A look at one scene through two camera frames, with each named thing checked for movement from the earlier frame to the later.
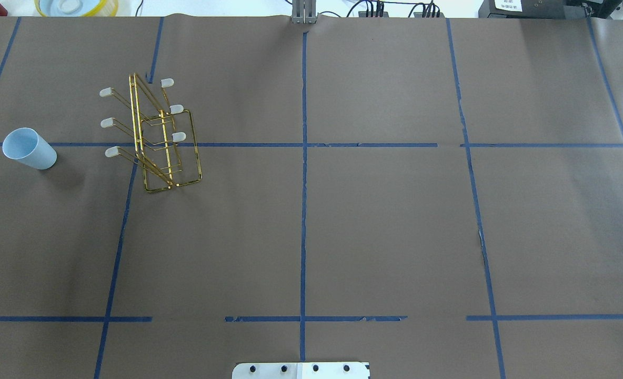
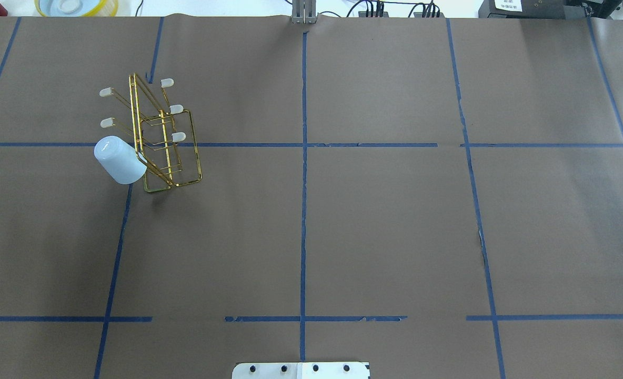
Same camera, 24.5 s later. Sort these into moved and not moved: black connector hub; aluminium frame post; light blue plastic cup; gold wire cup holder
Moved: light blue plastic cup
Not moved: aluminium frame post; black connector hub; gold wire cup holder
